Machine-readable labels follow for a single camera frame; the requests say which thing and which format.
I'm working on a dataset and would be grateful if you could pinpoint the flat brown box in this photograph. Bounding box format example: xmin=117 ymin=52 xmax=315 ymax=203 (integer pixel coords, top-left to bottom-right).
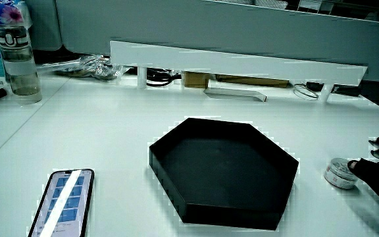
xmin=215 ymin=74 xmax=290 ymax=89

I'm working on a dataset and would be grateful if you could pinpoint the grey desk partition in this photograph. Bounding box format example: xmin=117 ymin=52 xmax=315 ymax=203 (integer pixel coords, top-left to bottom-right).
xmin=55 ymin=0 xmax=379 ymax=82

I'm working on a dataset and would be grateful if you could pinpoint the clear water bottle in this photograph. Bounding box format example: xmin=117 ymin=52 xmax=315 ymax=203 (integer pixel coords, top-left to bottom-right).
xmin=0 ymin=24 xmax=43 ymax=105

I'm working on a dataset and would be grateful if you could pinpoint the black device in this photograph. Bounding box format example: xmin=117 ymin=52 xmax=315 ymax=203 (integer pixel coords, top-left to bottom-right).
xmin=306 ymin=81 xmax=362 ymax=97

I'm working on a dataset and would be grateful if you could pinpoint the clear round paper clip container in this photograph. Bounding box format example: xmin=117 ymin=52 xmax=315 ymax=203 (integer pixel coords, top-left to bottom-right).
xmin=323 ymin=157 xmax=359 ymax=190

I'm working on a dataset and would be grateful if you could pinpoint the thin clear ring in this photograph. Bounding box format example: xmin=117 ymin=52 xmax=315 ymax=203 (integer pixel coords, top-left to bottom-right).
xmin=293 ymin=83 xmax=320 ymax=101

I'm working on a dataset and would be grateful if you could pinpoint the black hexagonal tray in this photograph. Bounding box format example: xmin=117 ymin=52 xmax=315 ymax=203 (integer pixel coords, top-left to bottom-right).
xmin=148 ymin=117 xmax=299 ymax=231

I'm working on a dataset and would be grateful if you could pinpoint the white desk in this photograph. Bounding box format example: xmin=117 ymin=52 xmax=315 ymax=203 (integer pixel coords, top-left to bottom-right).
xmin=0 ymin=70 xmax=379 ymax=237

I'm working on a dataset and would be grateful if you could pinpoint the white monitor riser shelf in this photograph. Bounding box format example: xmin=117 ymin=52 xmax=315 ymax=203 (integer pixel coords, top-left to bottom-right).
xmin=109 ymin=40 xmax=368 ymax=103

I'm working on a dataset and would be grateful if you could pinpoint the small brown cardboard box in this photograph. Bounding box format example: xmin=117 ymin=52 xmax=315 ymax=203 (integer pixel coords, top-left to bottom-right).
xmin=181 ymin=72 xmax=214 ymax=89

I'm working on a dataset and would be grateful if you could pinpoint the black smartphone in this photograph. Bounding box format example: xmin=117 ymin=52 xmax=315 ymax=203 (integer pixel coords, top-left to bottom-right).
xmin=27 ymin=168 xmax=95 ymax=237

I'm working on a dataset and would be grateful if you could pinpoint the crumpled clear plastic bag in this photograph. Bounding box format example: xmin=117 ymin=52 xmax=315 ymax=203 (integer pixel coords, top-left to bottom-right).
xmin=55 ymin=55 xmax=126 ymax=82

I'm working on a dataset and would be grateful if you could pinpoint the blue flowered tissue pack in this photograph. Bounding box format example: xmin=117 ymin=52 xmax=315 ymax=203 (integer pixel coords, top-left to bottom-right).
xmin=0 ymin=0 xmax=32 ymax=31

